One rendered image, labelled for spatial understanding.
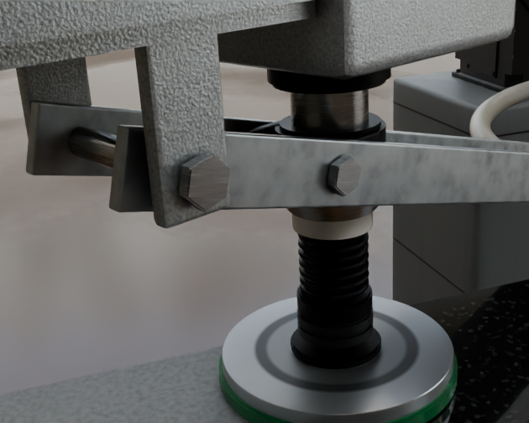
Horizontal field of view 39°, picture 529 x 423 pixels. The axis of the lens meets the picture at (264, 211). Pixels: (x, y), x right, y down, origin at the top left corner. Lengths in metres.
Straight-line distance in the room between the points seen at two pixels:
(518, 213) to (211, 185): 1.32
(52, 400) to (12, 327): 1.98
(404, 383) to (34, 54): 0.42
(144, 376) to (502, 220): 1.10
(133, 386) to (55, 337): 1.86
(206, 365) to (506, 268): 1.10
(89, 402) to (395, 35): 0.42
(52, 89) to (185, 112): 0.16
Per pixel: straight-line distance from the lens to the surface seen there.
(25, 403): 0.74
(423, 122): 1.79
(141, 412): 0.70
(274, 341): 0.72
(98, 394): 0.73
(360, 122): 0.61
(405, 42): 0.51
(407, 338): 0.72
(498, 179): 0.74
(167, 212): 0.43
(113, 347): 2.46
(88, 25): 0.37
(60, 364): 2.43
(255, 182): 0.50
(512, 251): 1.73
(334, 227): 0.62
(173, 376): 0.74
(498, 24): 0.60
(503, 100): 1.27
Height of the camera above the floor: 1.22
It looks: 21 degrees down
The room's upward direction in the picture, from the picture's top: 3 degrees counter-clockwise
